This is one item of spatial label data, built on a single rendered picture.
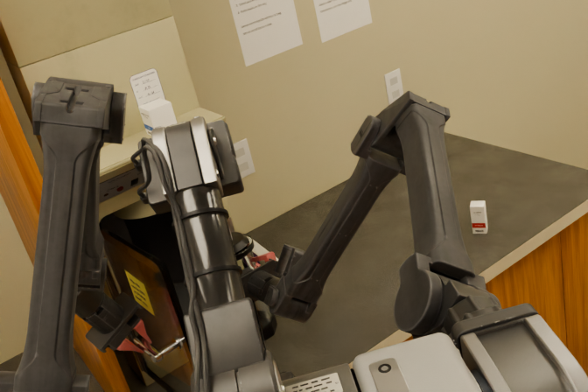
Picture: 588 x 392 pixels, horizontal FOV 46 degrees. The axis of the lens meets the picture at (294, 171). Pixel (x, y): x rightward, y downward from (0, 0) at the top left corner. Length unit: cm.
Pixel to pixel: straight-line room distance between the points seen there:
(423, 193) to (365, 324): 76
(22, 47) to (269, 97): 94
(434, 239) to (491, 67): 192
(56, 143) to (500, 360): 51
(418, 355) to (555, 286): 147
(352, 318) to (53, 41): 90
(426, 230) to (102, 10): 79
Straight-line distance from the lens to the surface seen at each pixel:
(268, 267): 145
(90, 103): 81
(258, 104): 208
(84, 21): 139
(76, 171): 80
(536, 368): 67
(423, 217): 92
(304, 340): 165
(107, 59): 141
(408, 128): 105
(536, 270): 201
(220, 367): 58
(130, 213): 155
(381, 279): 179
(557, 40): 306
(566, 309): 220
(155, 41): 144
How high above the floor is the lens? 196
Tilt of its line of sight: 25 degrees down
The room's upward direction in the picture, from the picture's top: 14 degrees counter-clockwise
